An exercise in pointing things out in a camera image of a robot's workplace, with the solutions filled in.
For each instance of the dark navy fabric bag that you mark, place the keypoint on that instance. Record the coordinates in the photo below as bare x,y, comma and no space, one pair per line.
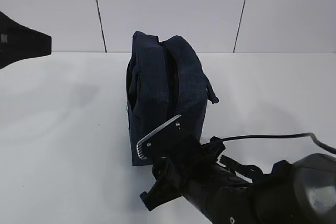
164,79

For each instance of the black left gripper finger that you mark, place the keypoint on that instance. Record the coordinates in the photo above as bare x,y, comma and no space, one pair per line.
19,42

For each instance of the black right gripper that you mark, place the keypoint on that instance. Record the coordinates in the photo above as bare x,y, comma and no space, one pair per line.
185,168

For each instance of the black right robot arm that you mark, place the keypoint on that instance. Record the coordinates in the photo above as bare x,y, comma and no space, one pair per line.
300,192

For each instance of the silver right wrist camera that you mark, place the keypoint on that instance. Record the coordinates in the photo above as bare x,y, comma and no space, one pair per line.
161,142

